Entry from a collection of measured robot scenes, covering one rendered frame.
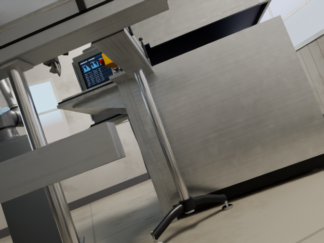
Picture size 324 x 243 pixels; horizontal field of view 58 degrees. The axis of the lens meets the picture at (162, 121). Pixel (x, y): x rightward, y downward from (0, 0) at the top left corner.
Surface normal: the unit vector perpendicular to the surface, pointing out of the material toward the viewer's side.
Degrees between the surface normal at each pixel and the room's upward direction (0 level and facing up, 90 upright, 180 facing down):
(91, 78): 90
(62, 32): 90
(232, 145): 90
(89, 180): 90
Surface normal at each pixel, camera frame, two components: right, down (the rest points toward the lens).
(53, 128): 0.25, -0.18
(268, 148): -0.13, -0.04
